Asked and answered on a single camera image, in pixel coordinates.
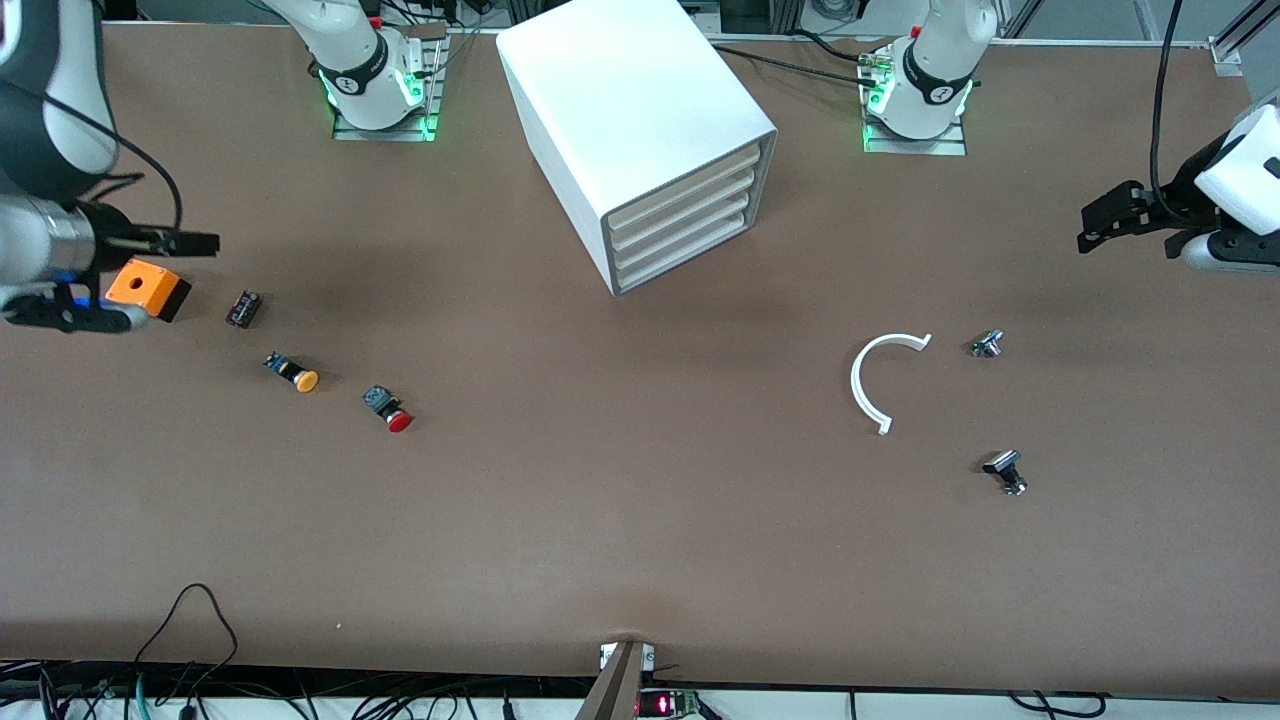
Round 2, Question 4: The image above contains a white cabinet drawer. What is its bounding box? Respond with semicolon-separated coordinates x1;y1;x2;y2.
614;205;752;293
610;162;762;253
612;184;757;273
608;140;767;233

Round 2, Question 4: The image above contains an orange push button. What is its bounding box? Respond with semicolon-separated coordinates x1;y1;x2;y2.
263;352;320;393

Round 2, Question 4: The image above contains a red push button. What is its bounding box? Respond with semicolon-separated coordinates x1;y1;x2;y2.
362;385;414;433

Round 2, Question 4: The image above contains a white drawer cabinet housing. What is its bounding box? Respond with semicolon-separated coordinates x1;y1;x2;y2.
497;0;779;297

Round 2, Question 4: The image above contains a small device with red LED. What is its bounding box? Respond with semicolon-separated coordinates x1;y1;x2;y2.
638;688;703;718

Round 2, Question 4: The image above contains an orange button enclosure box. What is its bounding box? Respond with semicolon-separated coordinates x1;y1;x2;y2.
105;258;192;323

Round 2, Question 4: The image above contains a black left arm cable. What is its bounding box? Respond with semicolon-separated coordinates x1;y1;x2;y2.
1148;0;1191;219

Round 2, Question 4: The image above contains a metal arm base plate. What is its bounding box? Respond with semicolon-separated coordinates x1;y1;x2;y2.
332;25;446;143
862;45;969;156

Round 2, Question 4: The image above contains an aluminium frame profile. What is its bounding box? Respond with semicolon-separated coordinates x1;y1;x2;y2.
1208;5;1280;77

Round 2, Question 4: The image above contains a white plastic C-shaped ring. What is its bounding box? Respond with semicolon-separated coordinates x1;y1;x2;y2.
851;333;933;437

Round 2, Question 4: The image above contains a thin black looped cable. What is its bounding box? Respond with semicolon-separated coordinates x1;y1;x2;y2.
133;584;239;696

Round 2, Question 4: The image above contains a black power cable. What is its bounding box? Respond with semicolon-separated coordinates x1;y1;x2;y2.
712;43;883;87

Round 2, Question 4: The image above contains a black sagging cable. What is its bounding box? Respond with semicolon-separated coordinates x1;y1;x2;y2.
1005;691;1107;718

